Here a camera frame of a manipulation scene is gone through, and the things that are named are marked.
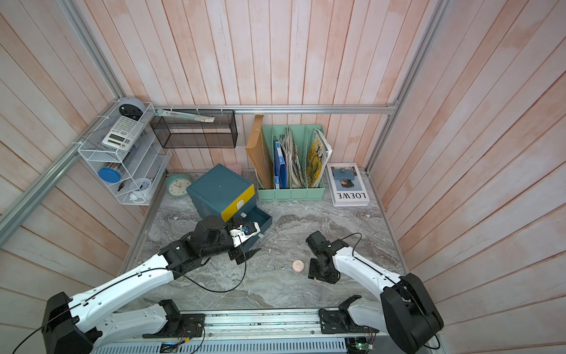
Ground teal drawer cabinet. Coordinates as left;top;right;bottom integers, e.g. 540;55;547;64
187;165;256;218

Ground white calculator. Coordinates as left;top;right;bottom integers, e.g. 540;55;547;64
102;116;144;150

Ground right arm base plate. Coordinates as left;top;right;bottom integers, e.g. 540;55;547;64
318;308;373;334

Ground blue lid jar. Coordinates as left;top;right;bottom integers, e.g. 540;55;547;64
97;163;122;184

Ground yellow magazine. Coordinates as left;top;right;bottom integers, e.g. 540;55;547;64
306;128;333;188

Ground white wire shelf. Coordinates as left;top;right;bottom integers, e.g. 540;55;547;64
78;101;172;206

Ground LOEWE book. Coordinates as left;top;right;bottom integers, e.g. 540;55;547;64
327;163;370;207

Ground ruler on basket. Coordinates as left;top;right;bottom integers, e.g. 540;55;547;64
156;109;215;123

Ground black mesh basket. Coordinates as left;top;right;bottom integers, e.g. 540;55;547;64
150;109;238;149

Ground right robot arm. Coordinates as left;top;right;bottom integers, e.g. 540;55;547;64
306;232;445;353

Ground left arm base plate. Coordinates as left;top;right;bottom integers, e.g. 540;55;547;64
142;314;206;339

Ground blue binder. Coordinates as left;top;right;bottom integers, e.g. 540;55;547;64
274;140;288;189

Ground green file organizer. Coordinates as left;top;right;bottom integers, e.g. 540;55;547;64
256;125;324;202

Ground pink earphone case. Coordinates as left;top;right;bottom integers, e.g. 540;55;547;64
292;260;305;273

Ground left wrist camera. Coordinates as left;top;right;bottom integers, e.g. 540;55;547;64
228;221;261;248

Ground yellow drawer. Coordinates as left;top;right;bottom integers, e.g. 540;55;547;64
221;184;255;221

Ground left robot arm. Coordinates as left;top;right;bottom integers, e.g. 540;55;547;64
41;216;268;353

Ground brown envelope folder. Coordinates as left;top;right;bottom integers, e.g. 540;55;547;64
246;115;274;190

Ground newspapers in organizer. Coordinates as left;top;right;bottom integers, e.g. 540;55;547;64
279;128;307;189

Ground round grey speaker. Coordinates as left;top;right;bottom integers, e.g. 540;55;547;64
119;97;146;121

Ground green alarm clock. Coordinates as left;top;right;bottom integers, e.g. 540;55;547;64
166;173;191;198

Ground teal bottom drawer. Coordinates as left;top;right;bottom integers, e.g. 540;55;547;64
242;206;273;252

